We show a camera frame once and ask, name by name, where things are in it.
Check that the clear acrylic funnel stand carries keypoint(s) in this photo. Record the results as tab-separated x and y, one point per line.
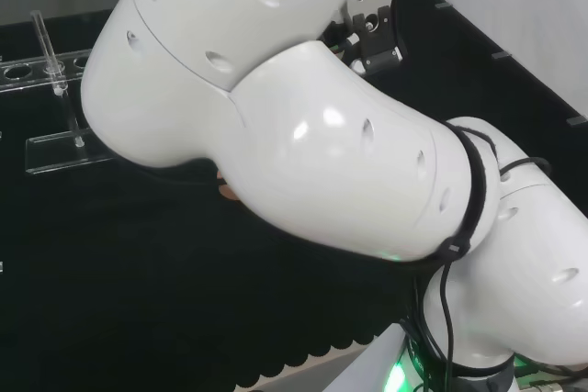
55	148

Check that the black bench cloth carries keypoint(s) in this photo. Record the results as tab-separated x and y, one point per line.
138	263

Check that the grey tape strip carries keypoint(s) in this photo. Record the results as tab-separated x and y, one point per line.
577	121
500	55
443	5

